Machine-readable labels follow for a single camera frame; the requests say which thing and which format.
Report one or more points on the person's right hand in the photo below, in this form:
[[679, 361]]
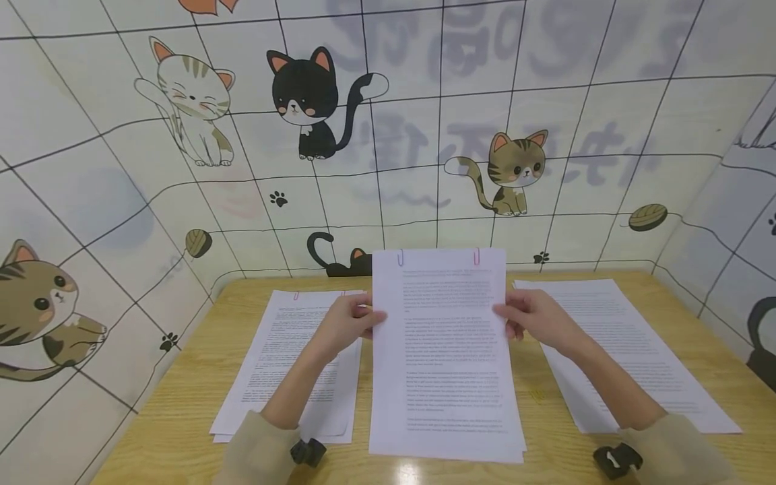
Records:
[[545, 322]]

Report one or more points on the person's left thumb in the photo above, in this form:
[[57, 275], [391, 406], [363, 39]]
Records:
[[371, 316]]

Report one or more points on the person's left hand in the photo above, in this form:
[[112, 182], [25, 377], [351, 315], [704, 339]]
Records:
[[342, 327]]

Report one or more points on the person's left fingers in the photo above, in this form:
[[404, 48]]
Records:
[[362, 332]]

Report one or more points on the person's left forearm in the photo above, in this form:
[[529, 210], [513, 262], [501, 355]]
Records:
[[297, 404]]

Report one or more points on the black wrist band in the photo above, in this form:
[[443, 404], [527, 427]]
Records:
[[308, 452], [617, 461]]

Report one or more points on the printed white paper stack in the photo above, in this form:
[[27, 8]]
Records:
[[445, 377], [636, 357], [273, 364]]

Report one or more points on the person's right forearm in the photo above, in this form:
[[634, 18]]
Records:
[[618, 394]]

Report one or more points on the person's right fingers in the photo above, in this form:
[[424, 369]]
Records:
[[515, 331]]

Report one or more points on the person's right thumb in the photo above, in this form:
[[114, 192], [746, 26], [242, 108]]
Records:
[[508, 311]]

